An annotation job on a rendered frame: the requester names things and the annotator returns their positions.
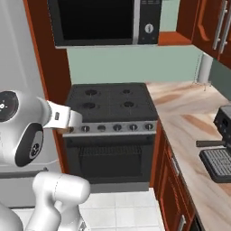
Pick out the black oven door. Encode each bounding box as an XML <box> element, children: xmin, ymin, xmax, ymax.
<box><xmin>63</xmin><ymin>134</ymin><xmax>158</xmax><ymax>185</ymax></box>

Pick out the white paper towel roll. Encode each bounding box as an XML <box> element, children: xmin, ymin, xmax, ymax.
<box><xmin>197</xmin><ymin>51</ymin><xmax>215</xmax><ymax>86</ymax></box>

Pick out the red wooden tall side panel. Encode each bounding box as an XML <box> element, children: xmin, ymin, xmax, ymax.
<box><xmin>23</xmin><ymin>0</ymin><xmax>73</xmax><ymax>174</ymax></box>

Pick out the silver cabinet door handle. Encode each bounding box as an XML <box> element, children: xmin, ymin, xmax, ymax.
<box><xmin>212</xmin><ymin>0</ymin><xmax>229</xmax><ymax>51</ymax></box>
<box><xmin>219</xmin><ymin>14</ymin><xmax>231</xmax><ymax>55</ymax></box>

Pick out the open red wall cabinet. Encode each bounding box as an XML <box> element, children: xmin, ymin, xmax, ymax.
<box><xmin>157</xmin><ymin>0</ymin><xmax>201</xmax><ymax>47</ymax></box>

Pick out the black microwave oven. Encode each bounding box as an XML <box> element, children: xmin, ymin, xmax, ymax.
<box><xmin>47</xmin><ymin>0</ymin><xmax>163</xmax><ymax>50</ymax></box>

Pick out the grey fridge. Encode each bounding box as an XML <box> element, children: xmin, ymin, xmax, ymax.
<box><xmin>0</xmin><ymin>0</ymin><xmax>63</xmax><ymax>209</ymax></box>

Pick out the silver oven door handle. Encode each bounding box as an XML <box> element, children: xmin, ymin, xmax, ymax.
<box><xmin>62</xmin><ymin>130</ymin><xmax>158</xmax><ymax>139</ymax></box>

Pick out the wire paper towel stand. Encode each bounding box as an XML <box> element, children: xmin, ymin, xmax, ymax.
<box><xmin>189</xmin><ymin>53</ymin><xmax>212</xmax><ymax>92</ymax></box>

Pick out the red wall cabinet door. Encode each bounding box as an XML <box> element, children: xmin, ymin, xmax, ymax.
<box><xmin>191</xmin><ymin>0</ymin><xmax>226</xmax><ymax>60</ymax></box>
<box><xmin>217</xmin><ymin>0</ymin><xmax>231</xmax><ymax>70</ymax></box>

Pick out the red drawer front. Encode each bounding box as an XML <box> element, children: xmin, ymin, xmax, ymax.
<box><xmin>162</xmin><ymin>132</ymin><xmax>182</xmax><ymax>185</ymax></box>

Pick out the black gas hob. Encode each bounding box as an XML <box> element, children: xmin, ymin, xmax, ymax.
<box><xmin>64</xmin><ymin>82</ymin><xmax>160</xmax><ymax>125</ymax></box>

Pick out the silver base cabinet handle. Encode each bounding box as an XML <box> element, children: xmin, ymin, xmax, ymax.
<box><xmin>177</xmin><ymin>214</ymin><xmax>187</xmax><ymax>231</ymax></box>

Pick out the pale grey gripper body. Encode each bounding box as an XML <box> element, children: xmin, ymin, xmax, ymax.
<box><xmin>67</xmin><ymin>108</ymin><xmax>83</xmax><ymax>130</ymax></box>

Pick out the red base cabinet door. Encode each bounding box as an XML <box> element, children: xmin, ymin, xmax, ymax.
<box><xmin>158</xmin><ymin>154</ymin><xmax>196</xmax><ymax>231</ymax></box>

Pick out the black coffee machine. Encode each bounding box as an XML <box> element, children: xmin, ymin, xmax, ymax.
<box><xmin>195</xmin><ymin>105</ymin><xmax>231</xmax><ymax>184</ymax></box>

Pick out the silver drawer handle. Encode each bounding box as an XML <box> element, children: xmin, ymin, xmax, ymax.
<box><xmin>171</xmin><ymin>152</ymin><xmax>180</xmax><ymax>178</ymax></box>

